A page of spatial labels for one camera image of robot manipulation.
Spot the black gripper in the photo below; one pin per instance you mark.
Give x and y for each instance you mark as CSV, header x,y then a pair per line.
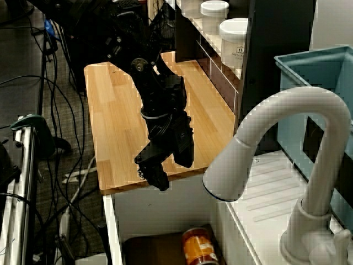
x,y
182,138

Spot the white jar with printed logo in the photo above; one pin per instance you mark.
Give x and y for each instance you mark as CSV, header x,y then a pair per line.
x,y
234,41

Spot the white toy faucet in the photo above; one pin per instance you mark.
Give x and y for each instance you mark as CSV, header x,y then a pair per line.
x,y
303,99

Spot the blue plastic clip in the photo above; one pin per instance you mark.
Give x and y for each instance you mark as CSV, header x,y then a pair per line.
x,y
48,26

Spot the white toy sink unit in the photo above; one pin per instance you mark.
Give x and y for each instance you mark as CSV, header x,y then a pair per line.
x,y
165,201

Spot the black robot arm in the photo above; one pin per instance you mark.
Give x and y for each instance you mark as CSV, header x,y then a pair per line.
x,y
154,88

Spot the beans can with orange label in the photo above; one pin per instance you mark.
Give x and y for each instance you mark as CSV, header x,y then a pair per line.
x,y
198,245

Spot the white zip tie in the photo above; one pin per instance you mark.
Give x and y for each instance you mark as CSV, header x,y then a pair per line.
x,y
150,118

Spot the black square sticker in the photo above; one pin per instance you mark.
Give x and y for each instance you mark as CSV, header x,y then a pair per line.
x,y
313,140

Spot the plain white plastic jar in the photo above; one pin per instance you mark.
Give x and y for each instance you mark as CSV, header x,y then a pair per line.
x,y
214,16

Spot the silver metal rail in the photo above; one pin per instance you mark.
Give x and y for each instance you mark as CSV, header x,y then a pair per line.
x,y
23,179

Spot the blue plastic bin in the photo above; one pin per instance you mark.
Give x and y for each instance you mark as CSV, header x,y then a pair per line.
x,y
292,105

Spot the green clamp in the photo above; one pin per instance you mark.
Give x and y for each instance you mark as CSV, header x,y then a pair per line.
x,y
41,129

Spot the black stand base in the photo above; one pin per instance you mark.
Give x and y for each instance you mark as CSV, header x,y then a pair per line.
x,y
60,143

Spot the beige shelf board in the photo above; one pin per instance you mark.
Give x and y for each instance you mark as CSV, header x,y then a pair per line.
x,y
212,38

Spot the dark purple tile backsplash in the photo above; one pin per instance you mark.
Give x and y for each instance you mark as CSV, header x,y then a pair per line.
x,y
220,82

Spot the black hutch side panel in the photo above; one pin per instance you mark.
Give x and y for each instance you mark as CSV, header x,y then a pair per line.
x,y
184,36
275,55

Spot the light wooden board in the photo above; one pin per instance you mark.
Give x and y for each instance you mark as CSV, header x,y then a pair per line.
x,y
153,8

